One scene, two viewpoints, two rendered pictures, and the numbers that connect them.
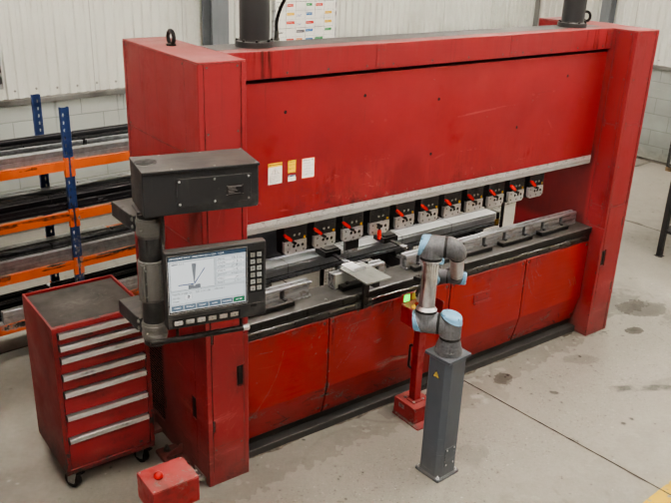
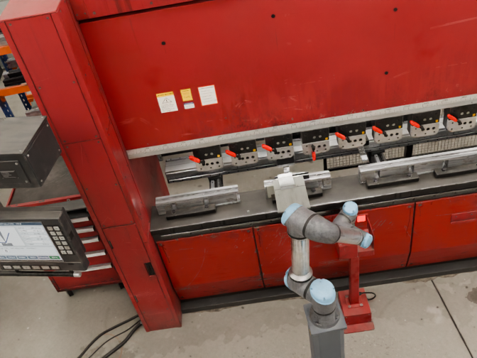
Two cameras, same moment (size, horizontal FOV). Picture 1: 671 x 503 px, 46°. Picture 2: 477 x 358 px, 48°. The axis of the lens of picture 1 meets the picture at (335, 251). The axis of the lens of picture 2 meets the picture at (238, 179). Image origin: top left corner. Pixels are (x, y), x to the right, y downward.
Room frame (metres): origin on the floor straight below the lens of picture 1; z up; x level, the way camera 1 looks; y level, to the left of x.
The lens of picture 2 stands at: (2.45, -1.39, 3.11)
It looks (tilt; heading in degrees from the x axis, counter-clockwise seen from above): 41 degrees down; 41
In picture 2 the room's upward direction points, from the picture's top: 11 degrees counter-clockwise
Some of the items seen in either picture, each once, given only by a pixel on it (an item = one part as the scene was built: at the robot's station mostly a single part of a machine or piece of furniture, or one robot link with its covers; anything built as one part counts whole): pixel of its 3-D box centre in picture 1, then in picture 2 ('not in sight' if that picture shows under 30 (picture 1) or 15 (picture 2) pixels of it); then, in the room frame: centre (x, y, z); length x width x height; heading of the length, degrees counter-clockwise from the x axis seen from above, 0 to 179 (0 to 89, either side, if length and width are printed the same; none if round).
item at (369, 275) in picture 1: (364, 273); (290, 194); (4.29, -0.18, 1.00); 0.26 x 0.18 x 0.01; 37
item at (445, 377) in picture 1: (441, 412); (327, 355); (3.78, -0.63, 0.39); 0.18 x 0.18 x 0.77; 41
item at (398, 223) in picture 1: (400, 213); (350, 131); (4.63, -0.39, 1.26); 0.15 x 0.09 x 0.17; 127
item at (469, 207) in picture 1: (470, 198); (459, 114); (4.99, -0.87, 1.26); 0.15 x 0.09 x 0.17; 127
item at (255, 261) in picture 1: (213, 279); (33, 236); (3.18, 0.53, 1.42); 0.45 x 0.12 x 0.36; 116
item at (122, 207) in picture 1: (164, 208); not in sight; (3.41, 0.79, 1.67); 0.40 x 0.24 x 0.07; 127
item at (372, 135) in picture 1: (439, 131); (405, 44); (4.80, -0.61, 1.74); 3.00 x 0.08 x 0.80; 127
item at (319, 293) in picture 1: (432, 266); (399, 182); (4.76, -0.64, 0.85); 3.00 x 0.21 x 0.04; 127
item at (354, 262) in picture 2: (417, 360); (353, 275); (4.34, -0.54, 0.39); 0.05 x 0.05 x 0.54; 37
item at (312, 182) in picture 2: (356, 273); (297, 184); (4.44, -0.13, 0.92); 0.39 x 0.06 x 0.10; 127
